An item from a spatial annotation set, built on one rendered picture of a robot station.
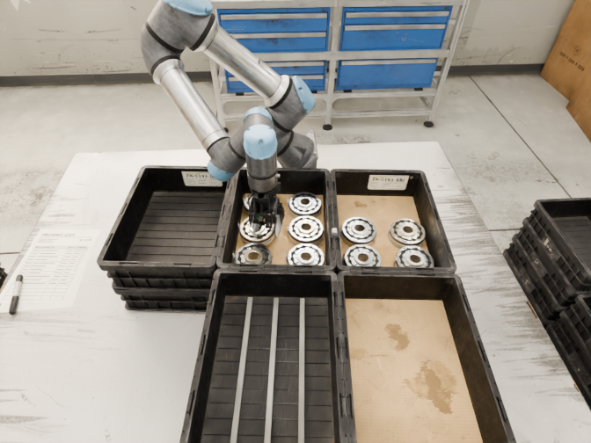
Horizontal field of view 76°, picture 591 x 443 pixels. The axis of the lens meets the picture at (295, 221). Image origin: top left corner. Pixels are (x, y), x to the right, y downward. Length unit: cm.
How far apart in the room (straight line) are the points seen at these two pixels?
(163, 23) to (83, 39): 289
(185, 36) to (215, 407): 92
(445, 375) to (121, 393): 78
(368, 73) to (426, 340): 229
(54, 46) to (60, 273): 298
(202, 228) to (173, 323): 29
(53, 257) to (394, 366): 111
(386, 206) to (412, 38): 188
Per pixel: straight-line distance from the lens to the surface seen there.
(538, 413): 119
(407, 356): 98
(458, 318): 100
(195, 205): 127
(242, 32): 280
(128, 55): 396
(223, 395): 92
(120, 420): 110
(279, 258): 109
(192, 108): 109
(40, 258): 149
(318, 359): 94
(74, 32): 403
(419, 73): 311
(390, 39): 293
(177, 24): 115
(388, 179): 126
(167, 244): 118
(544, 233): 188
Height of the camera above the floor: 169
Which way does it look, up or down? 46 degrees down
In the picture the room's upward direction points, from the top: 1 degrees clockwise
